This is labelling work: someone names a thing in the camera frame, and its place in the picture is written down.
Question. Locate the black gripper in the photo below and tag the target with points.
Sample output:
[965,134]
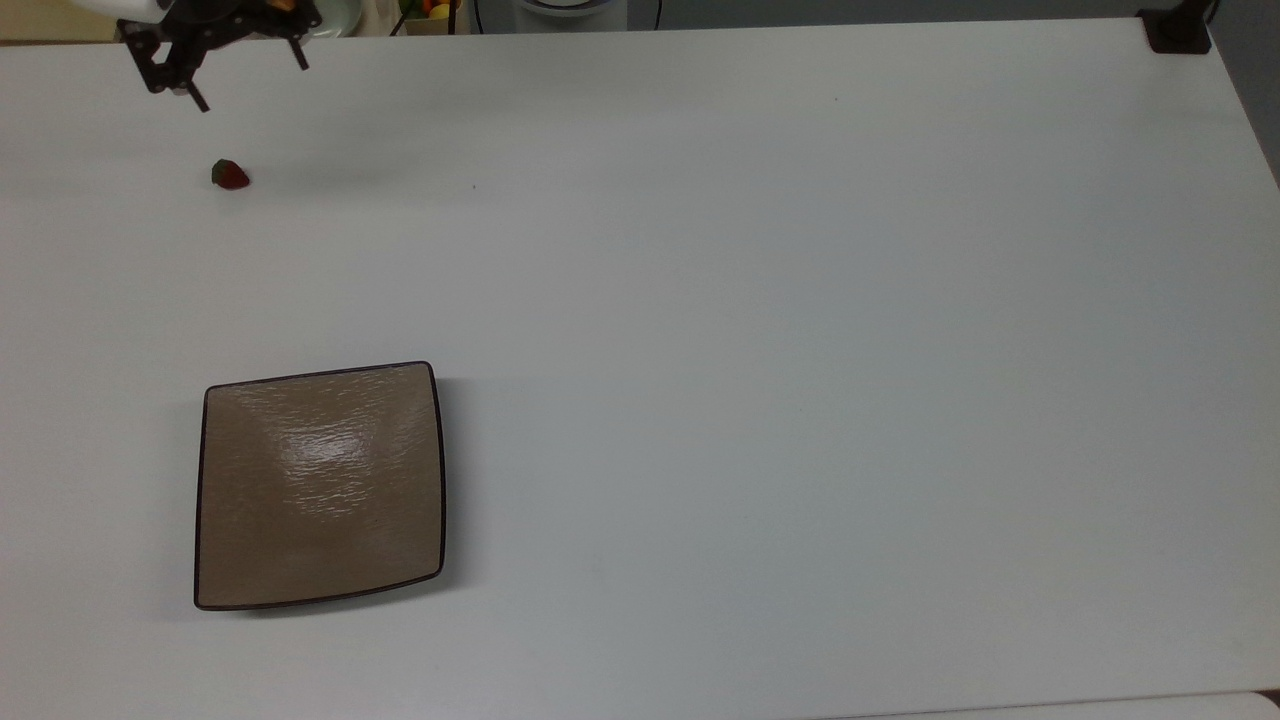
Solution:
[240,15]

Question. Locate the red strawberry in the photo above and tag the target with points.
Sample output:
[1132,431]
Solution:
[232,176]

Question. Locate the pale green round plate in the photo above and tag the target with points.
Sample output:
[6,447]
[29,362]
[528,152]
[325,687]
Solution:
[340,15]

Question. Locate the square brown ceramic plate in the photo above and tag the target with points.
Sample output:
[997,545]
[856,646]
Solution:
[320,485]

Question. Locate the box of colourful fruit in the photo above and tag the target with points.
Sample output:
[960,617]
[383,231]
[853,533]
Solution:
[430,14]

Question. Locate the white round appliance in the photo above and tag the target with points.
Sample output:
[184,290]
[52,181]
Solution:
[570,12]

